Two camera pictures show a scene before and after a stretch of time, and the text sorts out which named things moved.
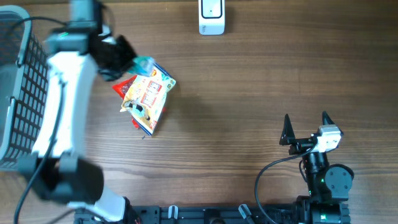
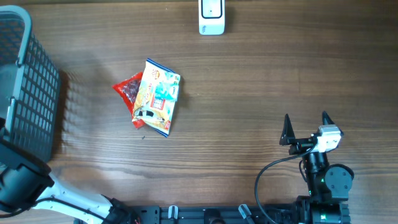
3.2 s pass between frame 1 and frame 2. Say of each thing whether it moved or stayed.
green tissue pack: moved
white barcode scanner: stayed
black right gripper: stayed
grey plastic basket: stayed
